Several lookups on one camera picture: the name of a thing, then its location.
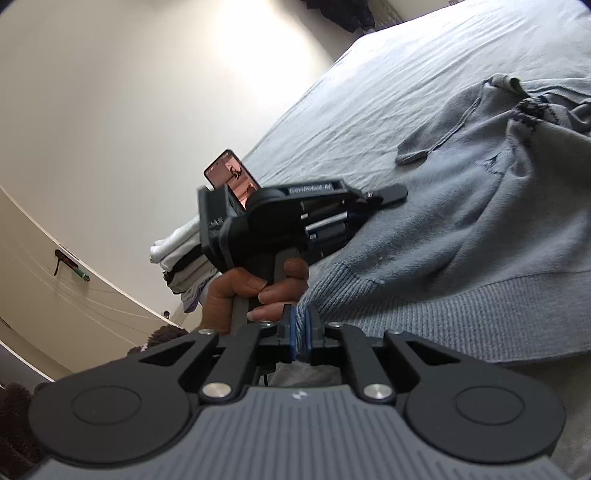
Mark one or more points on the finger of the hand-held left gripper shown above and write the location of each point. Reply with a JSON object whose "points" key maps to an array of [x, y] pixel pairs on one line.
{"points": [[385, 194]]}

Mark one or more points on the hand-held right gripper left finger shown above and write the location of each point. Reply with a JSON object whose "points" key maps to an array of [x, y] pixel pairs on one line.
{"points": [[289, 333]]}

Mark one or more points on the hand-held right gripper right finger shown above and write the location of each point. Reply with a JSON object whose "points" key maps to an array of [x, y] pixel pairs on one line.
{"points": [[308, 337]]}

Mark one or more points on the grey printed knit top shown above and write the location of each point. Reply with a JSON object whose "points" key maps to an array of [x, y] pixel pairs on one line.
{"points": [[452, 240]]}

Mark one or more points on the stack of folded clothes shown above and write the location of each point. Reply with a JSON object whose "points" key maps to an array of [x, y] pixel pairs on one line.
{"points": [[184, 258]]}

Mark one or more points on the dark hanging clothes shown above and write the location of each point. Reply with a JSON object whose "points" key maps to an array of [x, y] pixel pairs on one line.
{"points": [[341, 11]]}

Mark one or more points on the person's left hand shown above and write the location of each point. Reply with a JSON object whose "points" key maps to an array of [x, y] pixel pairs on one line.
{"points": [[221, 300]]}

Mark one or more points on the smartphone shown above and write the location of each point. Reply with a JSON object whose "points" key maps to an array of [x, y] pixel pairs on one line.
{"points": [[231, 173]]}

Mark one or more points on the dark brown fluffy cloth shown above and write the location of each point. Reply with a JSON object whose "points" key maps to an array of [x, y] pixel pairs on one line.
{"points": [[18, 415]]}

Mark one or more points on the red and green wall hook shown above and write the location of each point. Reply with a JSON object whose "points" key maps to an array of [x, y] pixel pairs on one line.
{"points": [[69, 264]]}

